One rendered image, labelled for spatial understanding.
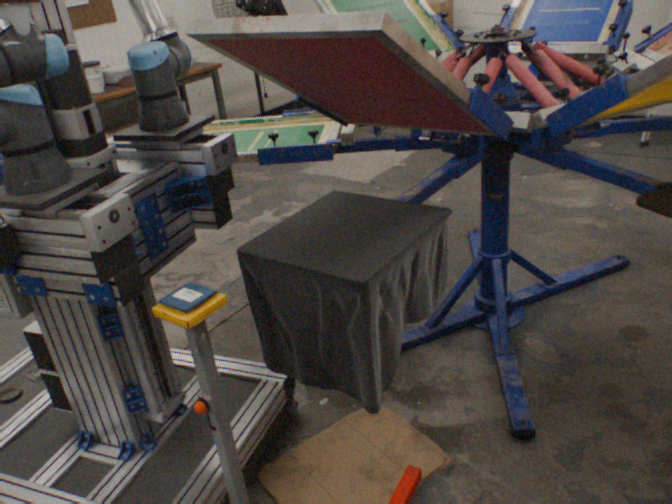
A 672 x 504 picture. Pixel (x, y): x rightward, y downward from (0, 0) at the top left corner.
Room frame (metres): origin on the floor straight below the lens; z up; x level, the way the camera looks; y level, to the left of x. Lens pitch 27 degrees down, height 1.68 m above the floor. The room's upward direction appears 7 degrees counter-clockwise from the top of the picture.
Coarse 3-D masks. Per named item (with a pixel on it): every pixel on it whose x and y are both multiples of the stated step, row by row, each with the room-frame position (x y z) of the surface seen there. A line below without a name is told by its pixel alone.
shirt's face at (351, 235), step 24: (336, 192) 1.89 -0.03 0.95; (312, 216) 1.71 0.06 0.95; (336, 216) 1.68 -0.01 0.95; (360, 216) 1.66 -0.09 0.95; (384, 216) 1.64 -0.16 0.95; (408, 216) 1.62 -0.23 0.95; (432, 216) 1.60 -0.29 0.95; (264, 240) 1.57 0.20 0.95; (288, 240) 1.55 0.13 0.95; (312, 240) 1.53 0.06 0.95; (336, 240) 1.52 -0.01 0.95; (360, 240) 1.50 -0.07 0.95; (384, 240) 1.48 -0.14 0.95; (408, 240) 1.46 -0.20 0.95; (312, 264) 1.39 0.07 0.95; (336, 264) 1.37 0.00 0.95; (360, 264) 1.36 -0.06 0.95; (384, 264) 1.34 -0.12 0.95
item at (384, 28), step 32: (192, 32) 1.60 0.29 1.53; (224, 32) 1.52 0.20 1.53; (256, 32) 1.46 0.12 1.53; (288, 32) 1.40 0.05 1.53; (320, 32) 1.35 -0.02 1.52; (352, 32) 1.30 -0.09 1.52; (384, 32) 1.26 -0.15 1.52; (416, 64) 1.38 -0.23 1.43; (448, 96) 1.54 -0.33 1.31; (416, 128) 1.94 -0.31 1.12
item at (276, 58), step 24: (240, 48) 1.60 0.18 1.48; (264, 48) 1.55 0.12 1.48; (288, 48) 1.51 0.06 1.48; (264, 72) 1.76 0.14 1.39; (288, 72) 1.70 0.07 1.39; (312, 72) 1.64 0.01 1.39; (312, 96) 1.89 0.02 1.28; (336, 96) 1.81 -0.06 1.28; (360, 96) 1.75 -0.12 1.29; (360, 120) 2.03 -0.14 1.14; (384, 120) 1.95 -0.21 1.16
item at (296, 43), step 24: (312, 48) 1.46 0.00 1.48; (336, 48) 1.42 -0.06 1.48; (360, 48) 1.38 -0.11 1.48; (384, 48) 1.34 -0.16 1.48; (336, 72) 1.59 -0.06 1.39; (360, 72) 1.54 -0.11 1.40; (384, 72) 1.49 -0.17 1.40; (408, 72) 1.44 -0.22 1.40; (384, 96) 1.68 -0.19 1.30; (408, 96) 1.62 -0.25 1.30; (432, 96) 1.57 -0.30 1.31; (408, 120) 1.87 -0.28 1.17; (432, 120) 1.80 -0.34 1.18; (456, 120) 1.73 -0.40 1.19
